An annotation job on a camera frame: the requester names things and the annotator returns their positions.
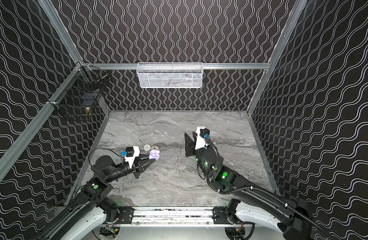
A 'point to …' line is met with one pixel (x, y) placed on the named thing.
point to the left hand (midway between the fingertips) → (155, 158)
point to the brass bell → (87, 110)
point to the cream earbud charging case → (154, 147)
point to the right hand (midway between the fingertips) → (188, 134)
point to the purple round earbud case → (154, 154)
